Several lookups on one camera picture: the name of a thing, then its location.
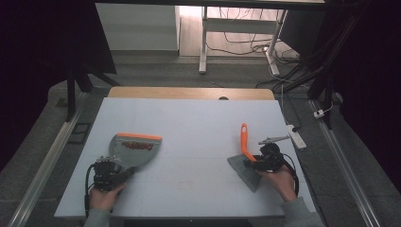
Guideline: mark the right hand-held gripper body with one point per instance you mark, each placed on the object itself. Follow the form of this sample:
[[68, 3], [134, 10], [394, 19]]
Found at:
[[271, 157]]

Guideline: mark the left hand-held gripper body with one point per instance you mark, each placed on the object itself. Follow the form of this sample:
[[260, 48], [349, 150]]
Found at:
[[105, 175]]

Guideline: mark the grey dustpan with orange edge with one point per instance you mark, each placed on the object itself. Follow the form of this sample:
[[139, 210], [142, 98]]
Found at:
[[138, 157]]

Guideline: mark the person's left hand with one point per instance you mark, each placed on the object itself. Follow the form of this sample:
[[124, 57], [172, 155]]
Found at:
[[101, 199]]

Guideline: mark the person's right hand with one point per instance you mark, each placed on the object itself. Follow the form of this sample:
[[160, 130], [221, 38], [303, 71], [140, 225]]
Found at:
[[282, 183]]

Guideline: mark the white power strip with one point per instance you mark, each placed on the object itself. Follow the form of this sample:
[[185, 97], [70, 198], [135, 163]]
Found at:
[[296, 136]]

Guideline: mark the white table mat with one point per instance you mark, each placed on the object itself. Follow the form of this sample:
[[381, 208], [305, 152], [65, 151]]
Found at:
[[189, 183]]

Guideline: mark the small white connector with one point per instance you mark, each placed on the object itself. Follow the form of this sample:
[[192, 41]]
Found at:
[[319, 113]]

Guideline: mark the black metal stand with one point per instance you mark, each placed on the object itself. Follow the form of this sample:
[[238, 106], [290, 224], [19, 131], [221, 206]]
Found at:
[[327, 91], [71, 94]]

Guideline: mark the dark curtain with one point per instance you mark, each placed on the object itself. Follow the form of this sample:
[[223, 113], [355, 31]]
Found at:
[[31, 63], [372, 78]]

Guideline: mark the white cabinet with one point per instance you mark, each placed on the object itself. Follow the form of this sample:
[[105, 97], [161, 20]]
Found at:
[[135, 28]]

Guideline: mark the aluminium rail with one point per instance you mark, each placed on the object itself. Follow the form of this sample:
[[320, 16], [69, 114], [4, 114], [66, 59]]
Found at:
[[47, 170], [346, 173]]

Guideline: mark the white desk frame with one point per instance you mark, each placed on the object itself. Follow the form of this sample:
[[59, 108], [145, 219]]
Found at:
[[239, 25]]

